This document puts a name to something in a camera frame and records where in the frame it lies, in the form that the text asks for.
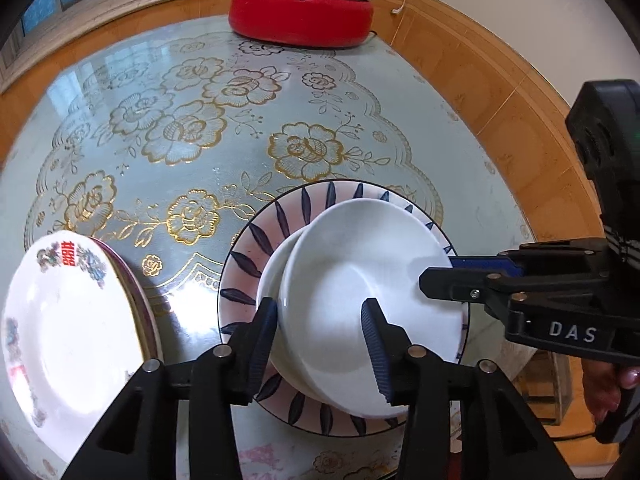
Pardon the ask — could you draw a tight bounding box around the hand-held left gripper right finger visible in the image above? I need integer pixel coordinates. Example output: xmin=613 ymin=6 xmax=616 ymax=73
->
xmin=361 ymin=297 xmax=576 ymax=480

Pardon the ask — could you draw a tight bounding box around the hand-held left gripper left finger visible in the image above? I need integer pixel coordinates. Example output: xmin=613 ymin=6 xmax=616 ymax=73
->
xmin=60 ymin=297 xmax=278 ymax=480

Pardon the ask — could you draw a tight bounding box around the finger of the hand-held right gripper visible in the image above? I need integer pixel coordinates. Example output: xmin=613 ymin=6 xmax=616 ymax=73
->
xmin=419 ymin=265 xmax=531 ymax=318
xmin=447 ymin=239 xmax=608 ymax=281

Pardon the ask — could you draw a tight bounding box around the plain white bowl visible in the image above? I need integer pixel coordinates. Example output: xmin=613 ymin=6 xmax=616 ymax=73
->
xmin=256 ymin=230 xmax=321 ymax=401

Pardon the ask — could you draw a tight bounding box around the pink plate with blue leaves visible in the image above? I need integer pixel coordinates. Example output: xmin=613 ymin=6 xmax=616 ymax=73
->
xmin=217 ymin=180 xmax=471 ymax=438

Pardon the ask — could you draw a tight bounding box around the white bowl with figure print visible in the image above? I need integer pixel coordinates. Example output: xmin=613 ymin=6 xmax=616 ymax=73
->
xmin=277 ymin=199 xmax=463 ymax=418

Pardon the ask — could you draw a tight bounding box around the pink rim plate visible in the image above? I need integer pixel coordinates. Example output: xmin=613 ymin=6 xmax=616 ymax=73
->
xmin=92 ymin=237 xmax=163 ymax=361

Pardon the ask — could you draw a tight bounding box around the white floral rim plate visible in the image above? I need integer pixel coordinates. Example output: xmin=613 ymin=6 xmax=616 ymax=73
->
xmin=0 ymin=232 xmax=146 ymax=466

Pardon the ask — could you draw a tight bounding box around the person's right hand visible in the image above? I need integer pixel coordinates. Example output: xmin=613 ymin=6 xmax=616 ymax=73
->
xmin=582 ymin=360 xmax=640 ymax=426

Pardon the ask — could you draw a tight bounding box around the gold floral tablecloth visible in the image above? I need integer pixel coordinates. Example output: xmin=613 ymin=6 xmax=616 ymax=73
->
xmin=0 ymin=15 xmax=541 ymax=480

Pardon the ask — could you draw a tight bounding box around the red electric pot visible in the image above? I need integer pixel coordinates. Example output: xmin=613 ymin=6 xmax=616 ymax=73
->
xmin=228 ymin=0 xmax=375 ymax=50

